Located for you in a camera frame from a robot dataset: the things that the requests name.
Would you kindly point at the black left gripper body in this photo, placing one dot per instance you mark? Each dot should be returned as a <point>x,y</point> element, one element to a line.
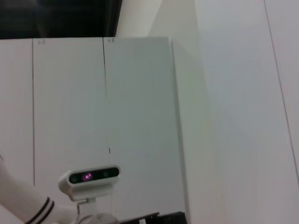
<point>140,219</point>

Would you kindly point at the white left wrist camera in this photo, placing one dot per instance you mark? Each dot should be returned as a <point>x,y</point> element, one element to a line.
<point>88,182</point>

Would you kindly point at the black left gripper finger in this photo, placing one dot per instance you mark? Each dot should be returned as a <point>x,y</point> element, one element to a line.
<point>174,218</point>

